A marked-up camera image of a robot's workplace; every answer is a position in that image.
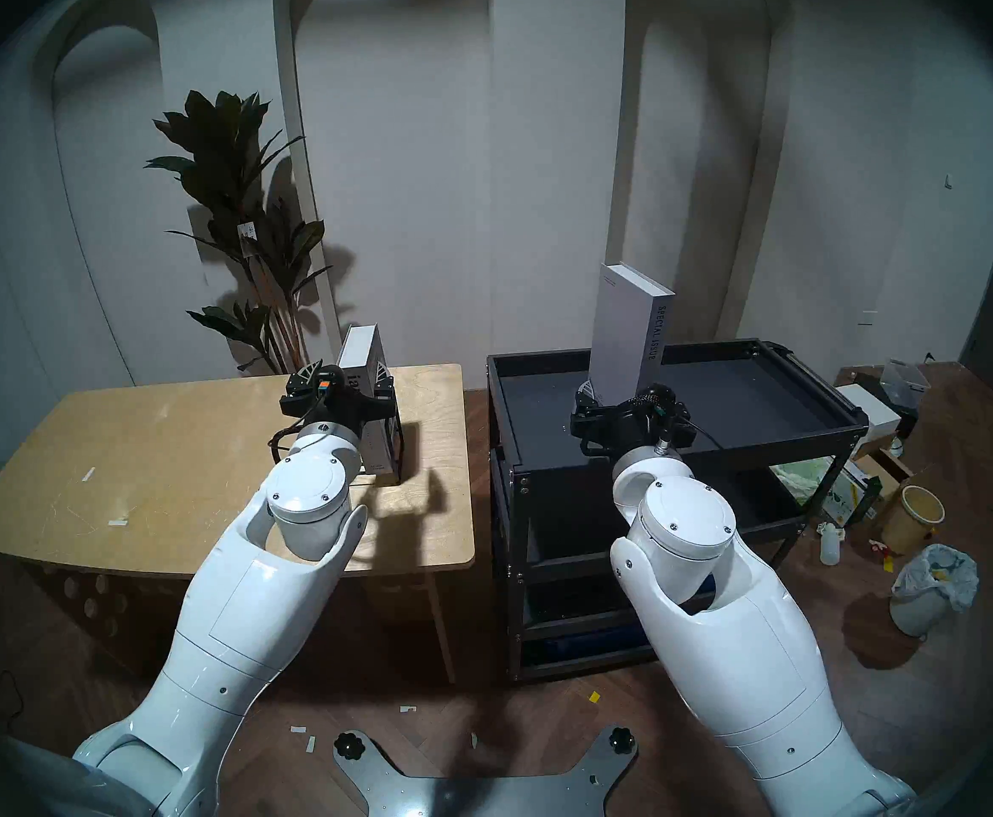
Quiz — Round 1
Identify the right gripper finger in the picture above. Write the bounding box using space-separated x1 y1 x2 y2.
571 380 610 452
667 391 699 442

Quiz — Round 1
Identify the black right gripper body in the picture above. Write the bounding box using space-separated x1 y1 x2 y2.
605 390 672 459

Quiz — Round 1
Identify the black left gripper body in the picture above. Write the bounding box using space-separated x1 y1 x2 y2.
309 373 395 450

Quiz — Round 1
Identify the white ianra book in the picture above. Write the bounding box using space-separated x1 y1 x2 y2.
337 324 395 476

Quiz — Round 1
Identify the white special issue book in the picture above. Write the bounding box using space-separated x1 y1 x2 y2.
588 263 676 408

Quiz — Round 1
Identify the black metal utility cart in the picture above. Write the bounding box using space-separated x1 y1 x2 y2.
486 339 869 684

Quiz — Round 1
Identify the pale green printed sheet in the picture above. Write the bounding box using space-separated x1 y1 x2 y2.
773 460 838 503

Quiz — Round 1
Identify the green and white box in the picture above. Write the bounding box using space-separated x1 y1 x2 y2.
820 462 880 527

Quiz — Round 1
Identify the light wooden table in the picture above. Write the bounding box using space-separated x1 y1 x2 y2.
0 364 476 684

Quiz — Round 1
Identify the white cardboard box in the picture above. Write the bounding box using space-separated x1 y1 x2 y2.
837 383 902 437

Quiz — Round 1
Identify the open brown cardboard box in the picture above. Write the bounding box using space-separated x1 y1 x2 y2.
854 449 914 501

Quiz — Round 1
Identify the clear plastic storage box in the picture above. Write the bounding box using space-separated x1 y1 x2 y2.
879 360 931 409

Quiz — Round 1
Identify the beige plastic bucket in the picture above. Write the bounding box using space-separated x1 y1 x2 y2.
881 485 947 557

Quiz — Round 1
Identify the tall dark green plant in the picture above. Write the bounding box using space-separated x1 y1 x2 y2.
144 90 333 374

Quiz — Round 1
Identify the white bin with bag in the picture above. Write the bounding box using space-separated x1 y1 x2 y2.
890 544 980 639

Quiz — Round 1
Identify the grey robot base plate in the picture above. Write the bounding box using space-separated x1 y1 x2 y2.
332 728 638 817

